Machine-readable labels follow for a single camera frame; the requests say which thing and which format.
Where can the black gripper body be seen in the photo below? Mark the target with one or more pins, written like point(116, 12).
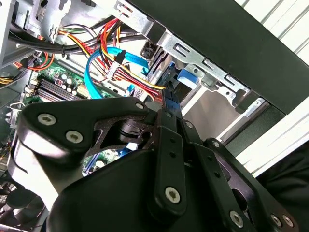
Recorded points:
point(108, 200)

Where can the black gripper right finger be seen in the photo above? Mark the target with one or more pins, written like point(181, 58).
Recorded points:
point(217, 169)

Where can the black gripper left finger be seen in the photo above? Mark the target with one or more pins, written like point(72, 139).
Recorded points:
point(96, 111)

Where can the hard disk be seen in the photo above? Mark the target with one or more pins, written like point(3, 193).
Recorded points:
point(188, 78)

